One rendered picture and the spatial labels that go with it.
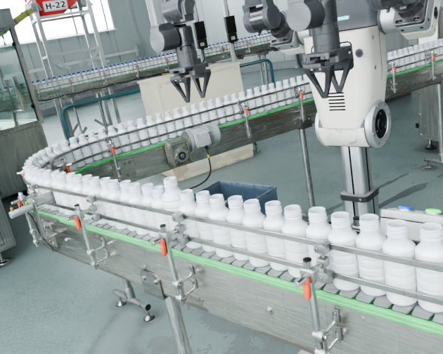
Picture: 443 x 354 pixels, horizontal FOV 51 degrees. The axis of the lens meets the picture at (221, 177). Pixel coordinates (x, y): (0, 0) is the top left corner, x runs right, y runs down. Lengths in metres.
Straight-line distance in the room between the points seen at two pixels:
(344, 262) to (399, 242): 0.13
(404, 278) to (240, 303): 0.46
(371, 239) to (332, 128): 0.71
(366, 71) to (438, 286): 0.78
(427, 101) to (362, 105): 3.59
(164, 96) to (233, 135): 2.31
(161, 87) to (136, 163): 2.53
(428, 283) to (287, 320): 0.36
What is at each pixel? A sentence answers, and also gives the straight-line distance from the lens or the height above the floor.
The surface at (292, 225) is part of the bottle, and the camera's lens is 1.03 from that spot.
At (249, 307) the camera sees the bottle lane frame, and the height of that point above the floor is 0.89.
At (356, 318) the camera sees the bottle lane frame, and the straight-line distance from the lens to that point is 1.02.
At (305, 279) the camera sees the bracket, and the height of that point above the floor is 1.08.
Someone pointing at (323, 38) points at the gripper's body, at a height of 1.51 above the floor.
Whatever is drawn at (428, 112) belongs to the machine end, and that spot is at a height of 0.41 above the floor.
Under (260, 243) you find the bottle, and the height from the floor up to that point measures 1.07.
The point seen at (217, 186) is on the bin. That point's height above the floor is 0.93.
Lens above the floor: 1.56
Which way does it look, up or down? 17 degrees down
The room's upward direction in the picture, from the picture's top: 11 degrees counter-clockwise
